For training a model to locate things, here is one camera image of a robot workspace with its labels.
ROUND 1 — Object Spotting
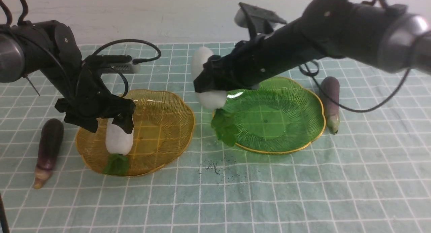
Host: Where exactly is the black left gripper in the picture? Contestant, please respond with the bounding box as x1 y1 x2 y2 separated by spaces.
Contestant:
55 69 136 134

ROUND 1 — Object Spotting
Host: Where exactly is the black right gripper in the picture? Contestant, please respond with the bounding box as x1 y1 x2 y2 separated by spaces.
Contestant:
193 41 270 93

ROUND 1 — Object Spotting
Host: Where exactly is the white radish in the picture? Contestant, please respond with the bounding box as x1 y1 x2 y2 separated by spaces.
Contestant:
191 47 239 147
103 119 134 176

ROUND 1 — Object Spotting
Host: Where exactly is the purple eggplant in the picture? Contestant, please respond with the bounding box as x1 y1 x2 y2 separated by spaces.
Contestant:
319 76 340 135
33 118 64 190

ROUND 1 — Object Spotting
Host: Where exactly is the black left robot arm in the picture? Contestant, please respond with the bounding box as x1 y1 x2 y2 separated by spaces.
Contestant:
1 21 135 134

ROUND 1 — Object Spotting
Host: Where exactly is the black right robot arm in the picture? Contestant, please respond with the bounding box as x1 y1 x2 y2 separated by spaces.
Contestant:
192 0 430 93

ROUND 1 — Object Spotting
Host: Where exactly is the amber glass plate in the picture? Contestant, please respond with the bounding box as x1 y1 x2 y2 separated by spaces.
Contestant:
75 89 195 177

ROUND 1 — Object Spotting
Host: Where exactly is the green glass plate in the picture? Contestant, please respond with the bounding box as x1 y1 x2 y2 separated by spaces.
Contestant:
210 77 326 155

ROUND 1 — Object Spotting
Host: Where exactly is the green checkered tablecloth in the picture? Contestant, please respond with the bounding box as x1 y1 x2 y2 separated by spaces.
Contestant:
0 44 431 233

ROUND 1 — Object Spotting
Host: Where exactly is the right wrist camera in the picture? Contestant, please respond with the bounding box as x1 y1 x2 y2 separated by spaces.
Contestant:
234 2 288 40

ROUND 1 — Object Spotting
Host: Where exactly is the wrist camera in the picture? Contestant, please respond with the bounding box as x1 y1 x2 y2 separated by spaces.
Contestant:
234 2 288 40
96 55 141 74

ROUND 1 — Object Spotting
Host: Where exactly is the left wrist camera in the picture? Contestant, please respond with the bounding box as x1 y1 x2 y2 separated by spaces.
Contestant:
96 55 141 74

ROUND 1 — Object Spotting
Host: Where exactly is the black left camera cable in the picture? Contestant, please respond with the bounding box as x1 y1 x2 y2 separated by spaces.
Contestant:
91 39 162 99

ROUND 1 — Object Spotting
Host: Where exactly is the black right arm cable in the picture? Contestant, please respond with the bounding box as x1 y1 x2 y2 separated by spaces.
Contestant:
299 60 412 113

